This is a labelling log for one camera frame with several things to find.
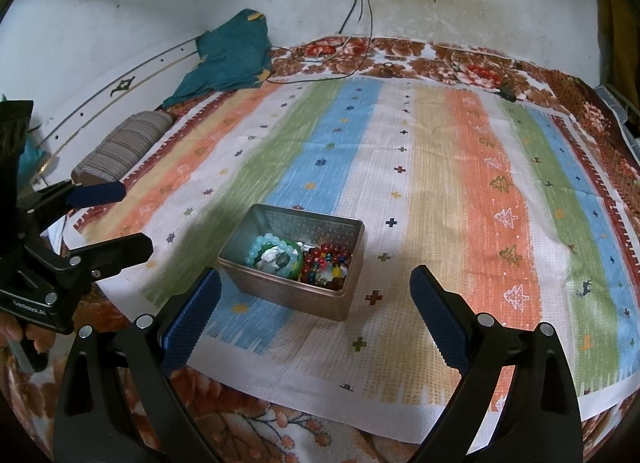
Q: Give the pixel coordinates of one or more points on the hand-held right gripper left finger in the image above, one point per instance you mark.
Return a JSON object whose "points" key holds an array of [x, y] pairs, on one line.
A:
{"points": [[192, 323]]}

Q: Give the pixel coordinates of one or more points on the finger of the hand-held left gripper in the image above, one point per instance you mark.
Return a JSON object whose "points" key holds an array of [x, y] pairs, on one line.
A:
{"points": [[125, 249], [100, 193]]}

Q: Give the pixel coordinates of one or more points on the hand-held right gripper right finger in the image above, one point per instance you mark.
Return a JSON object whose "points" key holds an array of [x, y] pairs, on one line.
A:
{"points": [[440, 323]]}

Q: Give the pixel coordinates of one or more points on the metal tin box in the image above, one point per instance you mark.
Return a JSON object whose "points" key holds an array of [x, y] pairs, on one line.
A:
{"points": [[290, 295]]}

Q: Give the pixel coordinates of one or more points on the green jade bangle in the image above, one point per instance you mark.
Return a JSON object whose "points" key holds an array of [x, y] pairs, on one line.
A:
{"points": [[295, 270]]}

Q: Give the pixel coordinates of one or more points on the person's left hand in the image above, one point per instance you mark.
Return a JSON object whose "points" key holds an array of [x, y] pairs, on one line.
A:
{"points": [[39, 340]]}

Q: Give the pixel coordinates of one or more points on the striped pillow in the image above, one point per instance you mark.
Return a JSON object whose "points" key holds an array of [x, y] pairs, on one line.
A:
{"points": [[125, 143]]}

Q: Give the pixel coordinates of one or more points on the white bed headboard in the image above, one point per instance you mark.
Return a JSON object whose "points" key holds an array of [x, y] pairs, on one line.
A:
{"points": [[100, 88]]}

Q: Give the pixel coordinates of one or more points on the striped pastel blanket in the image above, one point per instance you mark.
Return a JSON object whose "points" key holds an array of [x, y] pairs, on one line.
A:
{"points": [[450, 183]]}

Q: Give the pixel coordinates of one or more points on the teal cloth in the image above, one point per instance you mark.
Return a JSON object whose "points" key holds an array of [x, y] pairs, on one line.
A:
{"points": [[230, 53]]}

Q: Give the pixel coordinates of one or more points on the small black device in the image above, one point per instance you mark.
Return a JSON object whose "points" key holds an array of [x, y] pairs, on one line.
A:
{"points": [[506, 93]]}

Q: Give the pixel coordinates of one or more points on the yellow cloth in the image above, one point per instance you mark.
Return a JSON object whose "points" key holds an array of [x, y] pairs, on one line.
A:
{"points": [[617, 18]]}

